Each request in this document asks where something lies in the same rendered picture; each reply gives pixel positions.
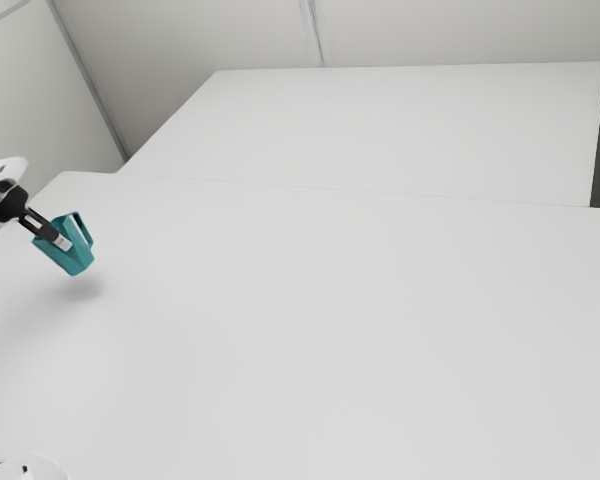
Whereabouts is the teal faceted mug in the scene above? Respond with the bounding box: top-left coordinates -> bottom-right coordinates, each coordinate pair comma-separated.
31,211 -> 97,278

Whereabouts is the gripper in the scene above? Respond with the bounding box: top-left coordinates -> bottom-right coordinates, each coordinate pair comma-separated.
0,185 -> 75,253

